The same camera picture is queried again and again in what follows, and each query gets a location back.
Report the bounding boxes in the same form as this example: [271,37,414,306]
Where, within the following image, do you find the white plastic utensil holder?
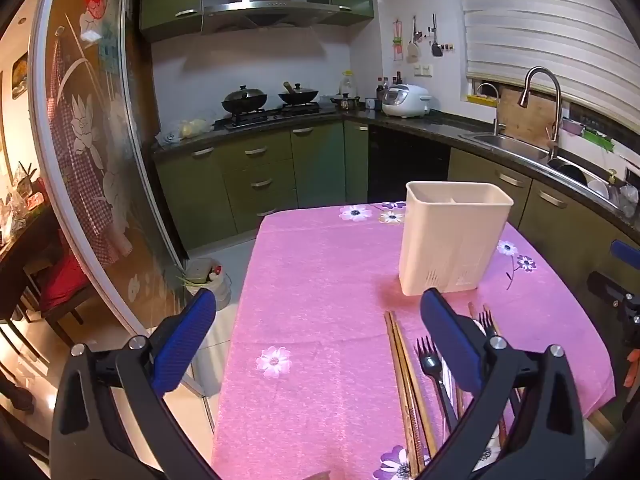
[398,180,515,297]

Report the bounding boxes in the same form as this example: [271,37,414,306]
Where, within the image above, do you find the tall steel kitchen faucet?
[519,66,564,161]

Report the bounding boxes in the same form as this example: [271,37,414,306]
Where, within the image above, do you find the white window blind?
[452,0,640,107]

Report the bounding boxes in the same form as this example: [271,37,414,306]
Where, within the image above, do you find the plastic bags of food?
[156,118,210,145]

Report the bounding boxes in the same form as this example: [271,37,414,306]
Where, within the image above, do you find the floral sliding glass door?
[30,0,211,401]

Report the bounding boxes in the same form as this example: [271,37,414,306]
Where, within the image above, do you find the black built-in appliance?
[367,125,452,207]

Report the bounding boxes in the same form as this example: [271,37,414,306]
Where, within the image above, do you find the group of dark sauce bottles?
[376,72,404,102]

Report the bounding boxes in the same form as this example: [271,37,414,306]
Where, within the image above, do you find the white rice cooker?
[382,84,432,119]

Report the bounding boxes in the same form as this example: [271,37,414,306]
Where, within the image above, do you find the red chair cushion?
[39,254,92,312]

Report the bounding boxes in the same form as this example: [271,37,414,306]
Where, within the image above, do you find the black bowl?
[547,157,589,187]

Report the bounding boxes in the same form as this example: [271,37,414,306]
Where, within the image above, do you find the trash bin with bag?
[181,257,234,311]

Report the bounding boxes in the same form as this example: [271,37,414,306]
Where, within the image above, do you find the steel kitchen sink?
[459,130,623,208]

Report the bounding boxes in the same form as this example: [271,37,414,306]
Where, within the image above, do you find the wooden cutting board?
[499,85,564,149]

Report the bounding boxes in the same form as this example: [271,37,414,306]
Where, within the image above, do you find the green base cabinets under sink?
[446,147,640,316]

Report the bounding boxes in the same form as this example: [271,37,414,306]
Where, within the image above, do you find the small steel faucet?
[475,82,507,136]

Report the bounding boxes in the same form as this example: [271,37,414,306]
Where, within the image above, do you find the white plate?
[587,177,612,202]

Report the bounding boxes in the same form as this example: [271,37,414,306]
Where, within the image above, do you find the dark dining table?
[0,205,68,323]

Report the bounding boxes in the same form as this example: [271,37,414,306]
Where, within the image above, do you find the hanging black spatula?
[430,14,445,58]

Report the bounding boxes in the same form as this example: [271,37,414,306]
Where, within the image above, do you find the hanging wooden spatula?
[407,16,421,64]

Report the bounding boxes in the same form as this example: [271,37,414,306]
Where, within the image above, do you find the black wok with lid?
[221,85,269,114]

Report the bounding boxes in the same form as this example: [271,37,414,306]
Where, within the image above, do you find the black wok with wooden handle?
[277,81,320,106]

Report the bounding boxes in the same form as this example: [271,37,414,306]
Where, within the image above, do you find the green base cabinets with drawers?
[154,119,371,252]

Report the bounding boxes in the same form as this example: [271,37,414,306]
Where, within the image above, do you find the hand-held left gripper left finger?
[50,287,221,480]

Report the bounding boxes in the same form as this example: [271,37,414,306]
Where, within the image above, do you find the black gas stove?
[215,102,322,129]

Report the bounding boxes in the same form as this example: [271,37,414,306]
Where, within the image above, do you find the framed wall picture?
[12,57,29,97]

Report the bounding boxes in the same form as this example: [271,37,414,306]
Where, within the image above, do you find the pink floral tablecloth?
[211,201,617,480]

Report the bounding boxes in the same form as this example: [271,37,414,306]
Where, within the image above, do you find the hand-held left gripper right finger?
[419,287,587,480]

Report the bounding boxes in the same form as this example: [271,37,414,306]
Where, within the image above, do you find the dark kitchen countertop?
[151,107,640,243]

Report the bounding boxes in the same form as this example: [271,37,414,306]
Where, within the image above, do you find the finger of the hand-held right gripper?
[587,272,628,306]
[611,240,640,266]

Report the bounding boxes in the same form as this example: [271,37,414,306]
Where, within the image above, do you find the green windowsill holder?
[562,117,617,154]

